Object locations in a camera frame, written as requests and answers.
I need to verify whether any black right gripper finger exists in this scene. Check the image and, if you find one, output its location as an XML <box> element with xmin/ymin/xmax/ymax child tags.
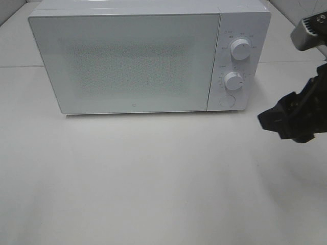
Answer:
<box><xmin>258</xmin><ymin>92</ymin><xmax>315</xmax><ymax>143</ymax></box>

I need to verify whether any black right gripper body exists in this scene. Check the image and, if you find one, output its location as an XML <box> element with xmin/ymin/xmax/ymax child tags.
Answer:
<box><xmin>291</xmin><ymin>64</ymin><xmax>326</xmax><ymax>137</ymax></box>

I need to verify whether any round white door button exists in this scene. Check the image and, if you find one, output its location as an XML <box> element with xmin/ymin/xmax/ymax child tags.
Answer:
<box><xmin>220</xmin><ymin>95</ymin><xmax>236</xmax><ymax>108</ymax></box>

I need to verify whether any white timer knob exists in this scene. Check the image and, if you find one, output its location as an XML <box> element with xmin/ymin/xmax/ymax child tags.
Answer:
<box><xmin>224</xmin><ymin>71</ymin><xmax>243</xmax><ymax>90</ymax></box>

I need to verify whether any white microwave door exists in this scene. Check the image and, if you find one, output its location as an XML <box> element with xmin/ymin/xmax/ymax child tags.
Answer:
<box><xmin>29</xmin><ymin>14</ymin><xmax>220</xmax><ymax>114</ymax></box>

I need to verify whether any upper white power knob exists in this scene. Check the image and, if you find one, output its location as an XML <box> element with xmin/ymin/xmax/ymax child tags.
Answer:
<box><xmin>230</xmin><ymin>37</ymin><xmax>251</xmax><ymax>61</ymax></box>

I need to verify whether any white microwave oven body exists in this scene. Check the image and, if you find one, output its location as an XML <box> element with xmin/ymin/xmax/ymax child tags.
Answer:
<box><xmin>28</xmin><ymin>1</ymin><xmax>271</xmax><ymax>113</ymax></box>

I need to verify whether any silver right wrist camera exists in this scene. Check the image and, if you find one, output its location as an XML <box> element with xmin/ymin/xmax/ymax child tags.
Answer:
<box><xmin>290</xmin><ymin>11</ymin><xmax>326</xmax><ymax>51</ymax></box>

